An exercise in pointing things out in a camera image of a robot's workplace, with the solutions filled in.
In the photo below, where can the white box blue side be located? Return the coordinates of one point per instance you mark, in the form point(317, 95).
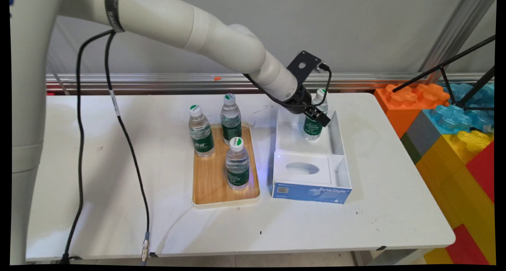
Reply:
point(308, 194)

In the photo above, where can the red foam brick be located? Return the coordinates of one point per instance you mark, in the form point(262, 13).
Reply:
point(468, 247)
point(484, 172)

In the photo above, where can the blue foam brick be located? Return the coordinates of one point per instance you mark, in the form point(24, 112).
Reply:
point(454, 116)

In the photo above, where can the water bottle green label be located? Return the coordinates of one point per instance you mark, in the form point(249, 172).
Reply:
point(203, 144)
point(231, 124)
point(312, 131)
point(237, 168)

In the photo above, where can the aluminium wall rail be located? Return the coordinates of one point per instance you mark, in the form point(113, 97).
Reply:
point(375, 81)

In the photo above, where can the wooden tray cream rim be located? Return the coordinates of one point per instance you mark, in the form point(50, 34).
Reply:
point(209, 184)

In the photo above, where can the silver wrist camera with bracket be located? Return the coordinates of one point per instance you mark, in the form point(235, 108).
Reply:
point(294, 71)

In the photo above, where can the orange foam brick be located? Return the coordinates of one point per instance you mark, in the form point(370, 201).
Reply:
point(399, 105)

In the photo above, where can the aluminium diagonal post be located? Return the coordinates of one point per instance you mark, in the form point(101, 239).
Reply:
point(454, 33)

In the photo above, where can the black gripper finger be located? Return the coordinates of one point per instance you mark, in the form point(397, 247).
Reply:
point(321, 118)

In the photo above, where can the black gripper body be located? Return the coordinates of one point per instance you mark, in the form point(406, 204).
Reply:
point(302, 103)

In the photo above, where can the grey foam brick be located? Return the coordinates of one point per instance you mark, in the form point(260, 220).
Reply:
point(423, 134)

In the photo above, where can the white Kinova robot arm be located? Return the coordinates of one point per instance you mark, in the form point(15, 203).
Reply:
point(158, 16)

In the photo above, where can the black tripod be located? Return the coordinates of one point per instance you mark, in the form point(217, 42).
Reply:
point(442, 67)

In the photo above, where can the large yellow foam brick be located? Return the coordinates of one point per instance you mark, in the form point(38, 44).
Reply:
point(446, 180)

